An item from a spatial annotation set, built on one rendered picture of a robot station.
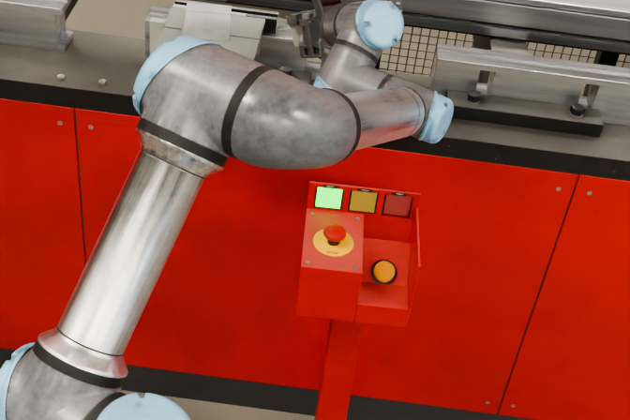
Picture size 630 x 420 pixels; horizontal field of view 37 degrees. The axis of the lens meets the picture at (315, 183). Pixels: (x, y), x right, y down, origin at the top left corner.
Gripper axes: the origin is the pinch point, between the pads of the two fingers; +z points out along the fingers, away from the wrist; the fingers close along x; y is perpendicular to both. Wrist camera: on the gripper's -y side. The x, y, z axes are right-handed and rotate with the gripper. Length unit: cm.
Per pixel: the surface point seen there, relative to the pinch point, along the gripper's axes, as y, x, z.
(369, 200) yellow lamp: 33.6, 3.2, -15.9
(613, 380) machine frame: 90, 64, -5
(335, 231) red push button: 36.6, -6.0, -19.7
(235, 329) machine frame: 68, -11, 32
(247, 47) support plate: 4.3, -10.6, -1.8
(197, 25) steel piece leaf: -0.6, -17.0, 6.1
